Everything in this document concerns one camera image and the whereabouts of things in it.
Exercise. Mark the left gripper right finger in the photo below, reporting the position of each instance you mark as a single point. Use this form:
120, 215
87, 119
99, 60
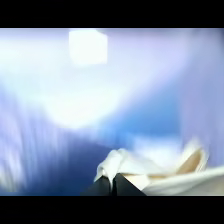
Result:
126, 188

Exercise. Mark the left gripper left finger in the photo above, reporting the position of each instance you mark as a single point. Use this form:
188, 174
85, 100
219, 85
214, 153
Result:
101, 189

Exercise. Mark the cream white garment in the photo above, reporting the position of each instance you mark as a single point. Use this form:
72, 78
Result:
173, 181

